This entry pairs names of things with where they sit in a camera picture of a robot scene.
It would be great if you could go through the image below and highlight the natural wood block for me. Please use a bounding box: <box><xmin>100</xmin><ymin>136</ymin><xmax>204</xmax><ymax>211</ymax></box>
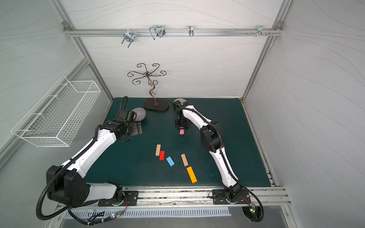
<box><xmin>155</xmin><ymin>144</ymin><xmax>161</xmax><ymax>157</ymax></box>
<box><xmin>181</xmin><ymin>154</ymin><xmax>189</xmax><ymax>167</ymax></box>

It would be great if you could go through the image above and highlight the red block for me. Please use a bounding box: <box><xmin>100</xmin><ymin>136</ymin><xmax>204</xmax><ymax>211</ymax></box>
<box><xmin>159</xmin><ymin>151</ymin><xmax>165</xmax><ymax>161</ymax></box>

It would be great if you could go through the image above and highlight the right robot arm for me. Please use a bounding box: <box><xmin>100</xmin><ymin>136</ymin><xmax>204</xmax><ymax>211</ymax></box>
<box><xmin>172</xmin><ymin>98</ymin><xmax>246</xmax><ymax>204</ymax></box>

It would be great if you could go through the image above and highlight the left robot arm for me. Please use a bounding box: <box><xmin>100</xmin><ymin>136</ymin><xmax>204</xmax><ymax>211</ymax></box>
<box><xmin>36</xmin><ymin>109</ymin><xmax>138</xmax><ymax>211</ymax></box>

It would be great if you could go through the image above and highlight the purple bowl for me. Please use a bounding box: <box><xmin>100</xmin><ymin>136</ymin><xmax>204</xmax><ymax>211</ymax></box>
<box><xmin>132</xmin><ymin>107</ymin><xmax>146</xmax><ymax>122</ymax></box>

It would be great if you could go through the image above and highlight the patterned white green bowl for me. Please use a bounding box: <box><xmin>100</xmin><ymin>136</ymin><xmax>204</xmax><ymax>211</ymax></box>
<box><xmin>174</xmin><ymin>98</ymin><xmax>186</xmax><ymax>104</ymax></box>

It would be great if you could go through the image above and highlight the brown metal jewelry stand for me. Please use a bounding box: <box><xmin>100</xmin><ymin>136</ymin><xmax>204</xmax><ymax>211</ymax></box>
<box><xmin>127</xmin><ymin>63</ymin><xmax>169</xmax><ymax>111</ymax></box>

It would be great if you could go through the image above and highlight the blue block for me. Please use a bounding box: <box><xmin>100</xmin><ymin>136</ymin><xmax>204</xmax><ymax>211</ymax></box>
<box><xmin>166</xmin><ymin>156</ymin><xmax>175</xmax><ymax>167</ymax></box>

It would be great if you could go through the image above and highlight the yellow block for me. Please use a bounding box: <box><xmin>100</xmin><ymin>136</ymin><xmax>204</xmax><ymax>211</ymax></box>
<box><xmin>186</xmin><ymin>166</ymin><xmax>197</xmax><ymax>183</ymax></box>

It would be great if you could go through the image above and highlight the metal clamp far left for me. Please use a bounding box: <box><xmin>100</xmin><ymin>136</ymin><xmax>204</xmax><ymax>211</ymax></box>
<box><xmin>121</xmin><ymin>31</ymin><xmax>135</xmax><ymax>48</ymax></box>

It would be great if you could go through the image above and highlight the metal clamp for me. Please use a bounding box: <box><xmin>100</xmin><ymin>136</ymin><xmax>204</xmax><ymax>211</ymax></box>
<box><xmin>247</xmin><ymin>25</ymin><xmax>273</xmax><ymax>37</ymax></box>
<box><xmin>149</xmin><ymin>25</ymin><xmax>166</xmax><ymax>40</ymax></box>
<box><xmin>188</xmin><ymin>25</ymin><xmax>194</xmax><ymax>37</ymax></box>
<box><xmin>121</xmin><ymin>31</ymin><xmax>135</xmax><ymax>48</ymax></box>

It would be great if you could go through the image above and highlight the aluminium crossbar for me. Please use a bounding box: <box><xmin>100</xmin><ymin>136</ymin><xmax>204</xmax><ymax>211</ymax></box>
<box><xmin>64</xmin><ymin>27</ymin><xmax>284</xmax><ymax>38</ymax></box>

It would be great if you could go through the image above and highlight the white vent strip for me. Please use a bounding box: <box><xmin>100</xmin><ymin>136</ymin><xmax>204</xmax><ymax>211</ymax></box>
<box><xmin>72</xmin><ymin>207</ymin><xmax>231</xmax><ymax>219</ymax></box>

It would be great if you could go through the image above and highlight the metal clamp far right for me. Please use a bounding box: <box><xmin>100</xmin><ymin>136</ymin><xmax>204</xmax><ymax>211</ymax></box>
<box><xmin>247</xmin><ymin>25</ymin><xmax>273</xmax><ymax>37</ymax></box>

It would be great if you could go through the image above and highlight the white wire basket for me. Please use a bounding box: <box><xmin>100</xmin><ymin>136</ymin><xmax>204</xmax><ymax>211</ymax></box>
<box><xmin>11</xmin><ymin>76</ymin><xmax>101</xmax><ymax>147</ymax></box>

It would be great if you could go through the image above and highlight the left black cable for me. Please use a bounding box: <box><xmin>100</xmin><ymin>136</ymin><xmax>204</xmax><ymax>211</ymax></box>
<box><xmin>36</xmin><ymin>165</ymin><xmax>128</xmax><ymax>226</ymax></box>

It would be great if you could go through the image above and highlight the black cable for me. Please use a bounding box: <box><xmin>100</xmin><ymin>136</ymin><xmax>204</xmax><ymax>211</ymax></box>
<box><xmin>36</xmin><ymin>165</ymin><xmax>128</xmax><ymax>226</ymax></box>
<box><xmin>241</xmin><ymin>191</ymin><xmax>265</xmax><ymax>223</ymax></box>

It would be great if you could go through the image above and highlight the right black cable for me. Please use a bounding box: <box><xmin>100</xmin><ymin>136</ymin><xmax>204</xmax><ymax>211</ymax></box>
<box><xmin>241</xmin><ymin>191</ymin><xmax>265</xmax><ymax>223</ymax></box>

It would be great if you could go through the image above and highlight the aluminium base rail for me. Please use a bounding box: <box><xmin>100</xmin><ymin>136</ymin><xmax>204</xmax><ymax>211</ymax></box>
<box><xmin>56</xmin><ymin>186</ymin><xmax>292</xmax><ymax>211</ymax></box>

